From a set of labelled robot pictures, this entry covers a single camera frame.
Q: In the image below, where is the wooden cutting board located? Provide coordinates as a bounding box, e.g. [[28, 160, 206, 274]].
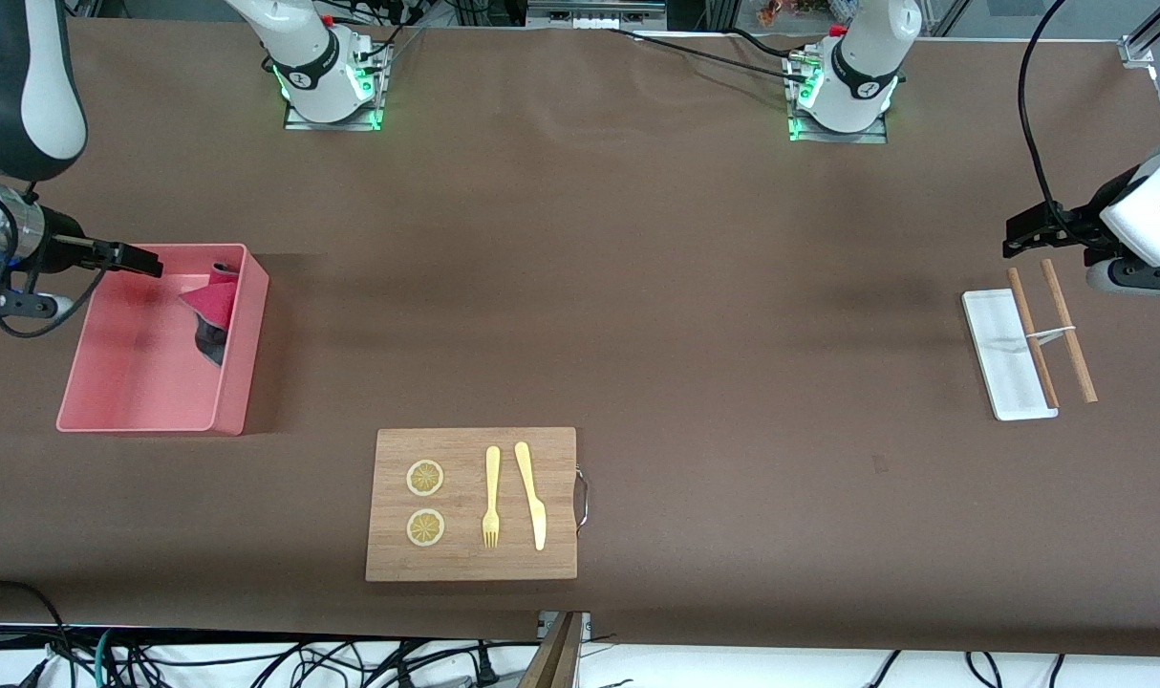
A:
[[365, 427, 578, 582]]

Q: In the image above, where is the white rectangular tray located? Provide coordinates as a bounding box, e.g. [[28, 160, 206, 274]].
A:
[[962, 290, 1059, 421]]

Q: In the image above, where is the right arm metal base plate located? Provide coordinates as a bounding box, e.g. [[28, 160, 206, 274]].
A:
[[284, 38, 386, 132]]

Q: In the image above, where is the yellow plastic knife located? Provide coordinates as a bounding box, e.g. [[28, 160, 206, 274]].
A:
[[514, 441, 548, 551]]

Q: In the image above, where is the yellow plastic fork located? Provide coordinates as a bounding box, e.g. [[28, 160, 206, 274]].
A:
[[483, 446, 502, 548]]

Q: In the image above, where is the thick black floor cable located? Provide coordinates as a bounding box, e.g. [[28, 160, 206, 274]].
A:
[[0, 580, 70, 688]]

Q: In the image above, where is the aluminium frame rail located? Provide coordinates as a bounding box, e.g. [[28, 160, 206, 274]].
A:
[[526, 0, 668, 28]]

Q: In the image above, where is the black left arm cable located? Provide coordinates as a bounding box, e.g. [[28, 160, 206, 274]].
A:
[[1017, 0, 1070, 219]]

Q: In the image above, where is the black cable across table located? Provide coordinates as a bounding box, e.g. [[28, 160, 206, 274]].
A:
[[607, 27, 803, 81]]

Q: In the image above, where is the red and grey cloth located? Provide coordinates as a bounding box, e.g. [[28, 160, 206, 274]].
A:
[[178, 261, 241, 368]]

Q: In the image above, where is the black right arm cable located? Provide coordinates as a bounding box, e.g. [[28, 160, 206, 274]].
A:
[[0, 186, 109, 339]]

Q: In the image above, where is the metal table corner bracket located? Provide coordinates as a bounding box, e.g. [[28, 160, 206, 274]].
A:
[[1119, 0, 1160, 69]]

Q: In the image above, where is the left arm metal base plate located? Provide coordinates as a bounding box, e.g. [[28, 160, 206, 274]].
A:
[[787, 55, 889, 144]]

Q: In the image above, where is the pink plastic bin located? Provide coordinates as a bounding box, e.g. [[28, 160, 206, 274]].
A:
[[56, 243, 270, 437]]

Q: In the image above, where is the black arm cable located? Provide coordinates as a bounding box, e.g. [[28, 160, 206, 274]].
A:
[[0, 186, 109, 339], [1017, 0, 1070, 219]]

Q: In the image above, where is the brown wooden post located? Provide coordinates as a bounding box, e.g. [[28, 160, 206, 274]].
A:
[[521, 612, 586, 688]]

